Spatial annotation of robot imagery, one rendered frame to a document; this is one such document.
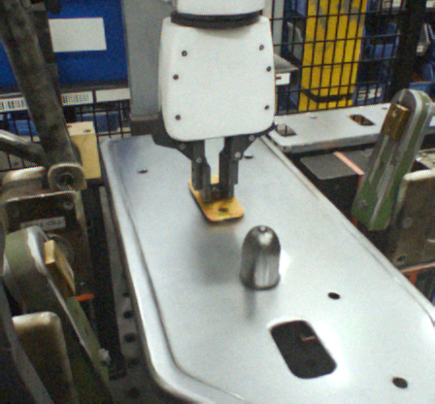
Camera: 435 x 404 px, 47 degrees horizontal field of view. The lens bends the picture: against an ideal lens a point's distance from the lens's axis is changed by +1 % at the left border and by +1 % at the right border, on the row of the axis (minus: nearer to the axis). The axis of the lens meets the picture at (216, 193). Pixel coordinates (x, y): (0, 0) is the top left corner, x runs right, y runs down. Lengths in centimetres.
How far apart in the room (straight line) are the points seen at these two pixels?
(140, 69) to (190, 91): 30
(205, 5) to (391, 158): 22
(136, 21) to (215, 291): 42
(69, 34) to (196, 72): 39
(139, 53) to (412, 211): 41
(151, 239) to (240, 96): 15
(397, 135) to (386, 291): 15
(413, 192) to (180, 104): 24
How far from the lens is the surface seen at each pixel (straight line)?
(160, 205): 51
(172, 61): 42
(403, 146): 48
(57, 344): 31
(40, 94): 42
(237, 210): 48
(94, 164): 53
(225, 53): 42
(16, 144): 45
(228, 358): 35
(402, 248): 54
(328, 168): 63
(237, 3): 40
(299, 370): 75
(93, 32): 79
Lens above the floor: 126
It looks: 30 degrees down
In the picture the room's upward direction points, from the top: straight up
